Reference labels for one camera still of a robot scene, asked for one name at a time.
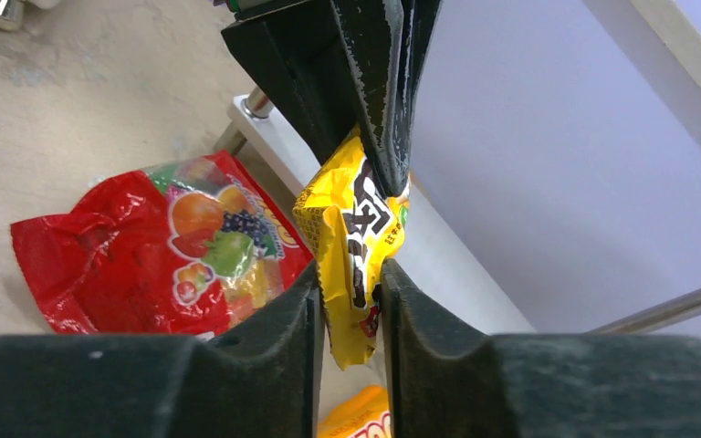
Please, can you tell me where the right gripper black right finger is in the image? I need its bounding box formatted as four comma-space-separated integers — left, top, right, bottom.
382, 260, 701, 437

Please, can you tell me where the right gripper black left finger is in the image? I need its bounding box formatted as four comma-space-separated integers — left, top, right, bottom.
0, 265, 324, 437

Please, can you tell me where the white two-tier shelf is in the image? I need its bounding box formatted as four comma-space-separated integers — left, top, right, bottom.
0, 0, 701, 418

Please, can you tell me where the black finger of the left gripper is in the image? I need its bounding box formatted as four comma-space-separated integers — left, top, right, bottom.
221, 1, 358, 163
332, 0, 442, 196

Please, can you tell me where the orange mango gummy bag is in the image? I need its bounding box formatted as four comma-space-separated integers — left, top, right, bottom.
317, 385, 392, 438

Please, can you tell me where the red assorted gummy bag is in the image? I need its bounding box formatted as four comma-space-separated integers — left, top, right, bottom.
10, 151, 312, 337

